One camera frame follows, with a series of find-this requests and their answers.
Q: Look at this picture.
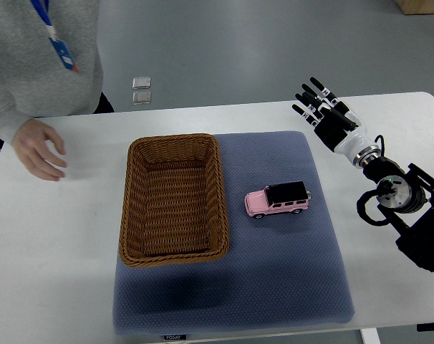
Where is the person's bare hand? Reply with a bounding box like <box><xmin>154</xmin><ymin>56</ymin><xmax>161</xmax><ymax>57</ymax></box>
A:
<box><xmin>11</xmin><ymin>120</ymin><xmax>67</xmax><ymax>181</ymax></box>

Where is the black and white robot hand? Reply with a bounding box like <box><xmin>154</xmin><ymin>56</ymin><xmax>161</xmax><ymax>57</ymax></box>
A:
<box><xmin>292</xmin><ymin>77</ymin><xmax>383</xmax><ymax>168</ymax></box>

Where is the pink toy car black roof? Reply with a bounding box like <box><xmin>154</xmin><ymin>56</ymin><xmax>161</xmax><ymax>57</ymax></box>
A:
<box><xmin>244</xmin><ymin>181</ymin><xmax>311</xmax><ymax>219</ymax></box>

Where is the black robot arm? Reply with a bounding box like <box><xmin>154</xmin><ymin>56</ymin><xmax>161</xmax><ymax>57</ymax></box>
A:
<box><xmin>357</xmin><ymin>135</ymin><xmax>434</xmax><ymax>277</ymax></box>

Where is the grey sweatshirt forearm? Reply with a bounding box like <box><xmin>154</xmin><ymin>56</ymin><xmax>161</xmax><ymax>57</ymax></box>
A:
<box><xmin>0</xmin><ymin>83</ymin><xmax>32</xmax><ymax>145</ymax></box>

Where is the brown wicker basket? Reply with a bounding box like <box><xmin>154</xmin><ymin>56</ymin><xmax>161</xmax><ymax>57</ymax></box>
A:
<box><xmin>119</xmin><ymin>133</ymin><xmax>230</xmax><ymax>267</ymax></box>

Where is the grey sweatshirt torso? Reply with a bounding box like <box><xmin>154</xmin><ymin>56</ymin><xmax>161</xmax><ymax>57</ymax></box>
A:
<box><xmin>0</xmin><ymin>1</ymin><xmax>103</xmax><ymax>117</ymax></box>

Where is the upper metal floor plate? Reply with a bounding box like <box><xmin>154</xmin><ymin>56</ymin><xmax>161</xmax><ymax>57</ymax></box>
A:
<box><xmin>132</xmin><ymin>77</ymin><xmax>151</xmax><ymax>90</ymax></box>

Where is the wooden box corner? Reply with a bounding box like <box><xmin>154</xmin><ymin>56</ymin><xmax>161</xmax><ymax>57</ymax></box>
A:
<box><xmin>395</xmin><ymin>0</ymin><xmax>434</xmax><ymax>15</ymax></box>

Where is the blue-grey foam mat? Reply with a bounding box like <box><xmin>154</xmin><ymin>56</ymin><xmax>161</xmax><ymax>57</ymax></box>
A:
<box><xmin>113</xmin><ymin>131</ymin><xmax>354</xmax><ymax>335</ymax></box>

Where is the white table leg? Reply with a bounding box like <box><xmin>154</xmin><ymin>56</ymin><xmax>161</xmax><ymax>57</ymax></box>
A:
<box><xmin>360</xmin><ymin>328</ymin><xmax>381</xmax><ymax>344</ymax></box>

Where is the blue lanyard badge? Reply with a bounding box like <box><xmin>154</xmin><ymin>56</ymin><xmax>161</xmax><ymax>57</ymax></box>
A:
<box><xmin>30</xmin><ymin>0</ymin><xmax>79</xmax><ymax>72</ymax></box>

